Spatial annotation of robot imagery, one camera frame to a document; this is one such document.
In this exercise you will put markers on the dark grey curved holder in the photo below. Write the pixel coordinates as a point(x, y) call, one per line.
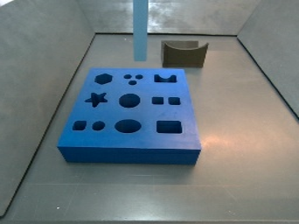
point(183, 53)

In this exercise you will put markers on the light blue rectangular peg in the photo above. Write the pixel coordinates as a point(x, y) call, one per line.
point(141, 18)

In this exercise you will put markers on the blue shape-sorting block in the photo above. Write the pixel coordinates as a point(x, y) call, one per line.
point(133, 117)

